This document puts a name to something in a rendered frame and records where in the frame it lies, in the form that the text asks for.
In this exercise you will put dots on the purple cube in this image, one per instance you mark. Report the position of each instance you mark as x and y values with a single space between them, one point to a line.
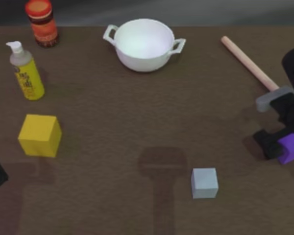
292 148

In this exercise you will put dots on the yellow cube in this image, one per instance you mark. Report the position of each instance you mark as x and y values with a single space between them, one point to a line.
39 135

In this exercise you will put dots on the light blue cube block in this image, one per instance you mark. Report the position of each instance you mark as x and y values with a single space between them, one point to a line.
204 182

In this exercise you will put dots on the yellow pump bottle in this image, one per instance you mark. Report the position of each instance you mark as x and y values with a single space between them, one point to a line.
29 77

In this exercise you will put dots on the orange-labelled jar with red lid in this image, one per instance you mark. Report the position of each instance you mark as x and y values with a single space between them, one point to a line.
42 23

